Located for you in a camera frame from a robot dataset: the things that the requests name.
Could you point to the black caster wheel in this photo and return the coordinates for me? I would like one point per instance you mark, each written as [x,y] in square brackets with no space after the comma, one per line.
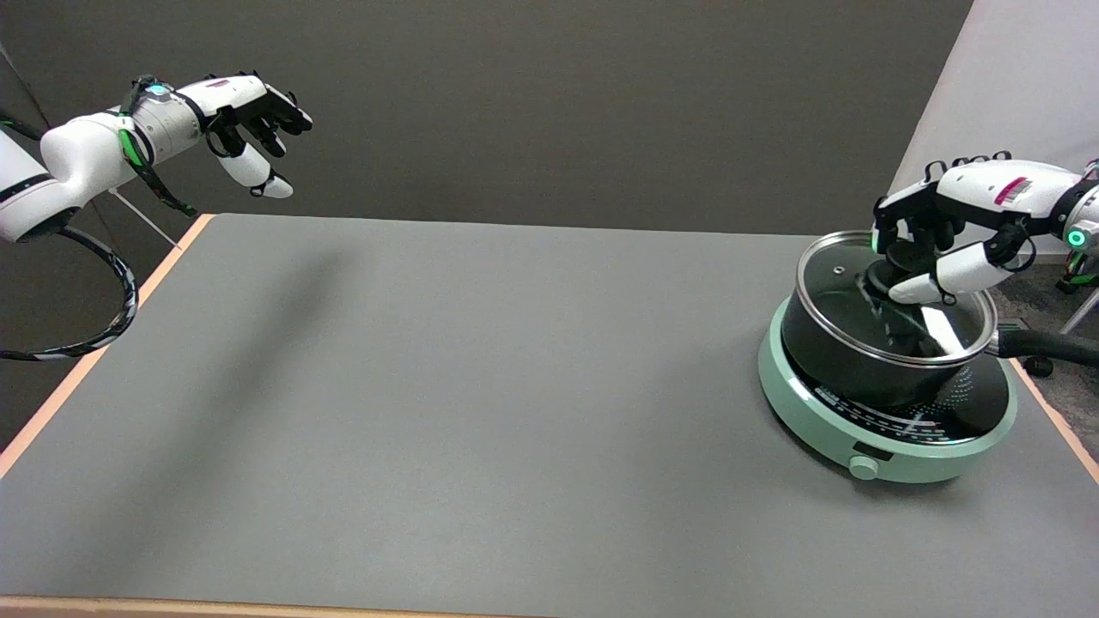
[1070,286]
[1040,366]

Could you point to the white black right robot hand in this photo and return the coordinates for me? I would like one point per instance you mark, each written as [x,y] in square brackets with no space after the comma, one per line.
[987,184]

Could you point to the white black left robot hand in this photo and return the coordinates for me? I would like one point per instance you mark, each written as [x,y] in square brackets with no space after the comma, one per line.
[232,90]

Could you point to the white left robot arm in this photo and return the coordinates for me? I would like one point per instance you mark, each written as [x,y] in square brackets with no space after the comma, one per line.
[77,159]

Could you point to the glass pot lid black knob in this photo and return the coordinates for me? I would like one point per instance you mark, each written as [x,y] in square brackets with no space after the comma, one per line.
[837,287]

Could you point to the mint green induction cooker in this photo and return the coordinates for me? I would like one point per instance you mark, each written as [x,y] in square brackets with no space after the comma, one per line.
[816,425]

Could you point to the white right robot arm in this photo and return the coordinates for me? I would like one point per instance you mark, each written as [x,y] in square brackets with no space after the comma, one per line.
[1083,215]

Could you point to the silver metal chair leg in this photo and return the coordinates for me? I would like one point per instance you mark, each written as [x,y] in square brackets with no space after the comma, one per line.
[1082,312]

